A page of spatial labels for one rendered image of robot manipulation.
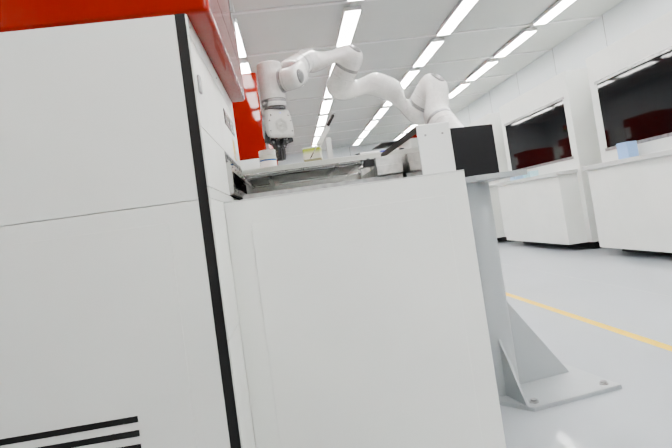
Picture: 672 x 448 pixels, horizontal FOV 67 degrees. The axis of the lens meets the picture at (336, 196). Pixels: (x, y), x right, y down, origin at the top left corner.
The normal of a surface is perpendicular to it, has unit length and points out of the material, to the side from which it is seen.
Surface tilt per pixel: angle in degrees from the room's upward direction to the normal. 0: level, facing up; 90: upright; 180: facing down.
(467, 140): 90
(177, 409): 90
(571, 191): 90
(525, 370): 90
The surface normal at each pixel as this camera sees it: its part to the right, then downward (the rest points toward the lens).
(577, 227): 0.08, -0.05
